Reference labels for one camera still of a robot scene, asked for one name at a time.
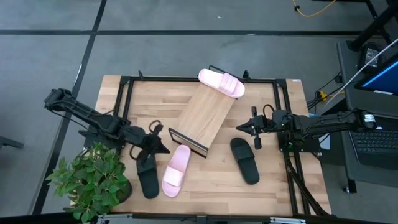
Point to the black front frame bar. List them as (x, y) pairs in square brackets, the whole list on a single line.
[(199, 218)]

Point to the yellow plug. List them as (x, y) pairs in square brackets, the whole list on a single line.
[(322, 95)]

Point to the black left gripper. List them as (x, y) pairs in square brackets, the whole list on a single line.
[(146, 140)]

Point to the monitor with blue screen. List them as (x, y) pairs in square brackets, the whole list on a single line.
[(382, 77)]

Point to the black aluminium table frame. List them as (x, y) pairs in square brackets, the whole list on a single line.
[(161, 79)]

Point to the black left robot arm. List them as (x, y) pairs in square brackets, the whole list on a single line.
[(93, 119)]

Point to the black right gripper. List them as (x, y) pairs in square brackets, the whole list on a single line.
[(265, 124)]

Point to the black slide sandal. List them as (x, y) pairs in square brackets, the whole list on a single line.
[(148, 183), (245, 161)]

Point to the black slanted desk leg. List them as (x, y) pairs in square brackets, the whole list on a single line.
[(373, 28)]

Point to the grey furniture foot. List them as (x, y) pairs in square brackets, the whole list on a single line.
[(9, 142)]

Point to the grey desk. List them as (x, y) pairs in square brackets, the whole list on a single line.
[(349, 93)]

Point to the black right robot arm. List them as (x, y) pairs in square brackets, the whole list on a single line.
[(335, 121)]

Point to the black power adapter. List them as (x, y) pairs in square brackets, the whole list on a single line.
[(368, 53)]

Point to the green artificial plant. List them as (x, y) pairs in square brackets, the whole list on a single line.
[(90, 180)]

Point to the black plant pot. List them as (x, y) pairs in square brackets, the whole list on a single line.
[(126, 191)]

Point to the wooden shelf black metal frame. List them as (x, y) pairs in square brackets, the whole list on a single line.
[(205, 115)]

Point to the black laptop keyboard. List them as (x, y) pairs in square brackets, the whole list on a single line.
[(376, 143)]

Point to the pink slide sandal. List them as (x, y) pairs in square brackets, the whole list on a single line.
[(222, 82), (174, 177)]

